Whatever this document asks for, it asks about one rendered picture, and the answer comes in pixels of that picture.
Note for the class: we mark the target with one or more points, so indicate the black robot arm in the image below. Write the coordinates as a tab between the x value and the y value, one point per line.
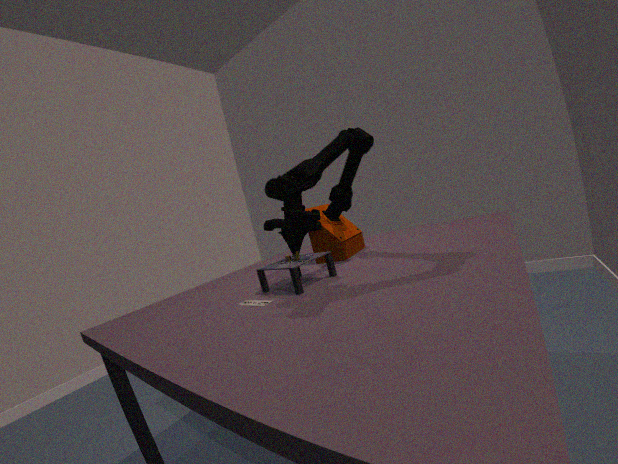
309	172

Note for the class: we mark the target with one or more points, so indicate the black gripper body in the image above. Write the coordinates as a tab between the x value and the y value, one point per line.
285	224

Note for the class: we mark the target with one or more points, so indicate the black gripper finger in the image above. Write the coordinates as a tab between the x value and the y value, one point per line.
289	237
299	238

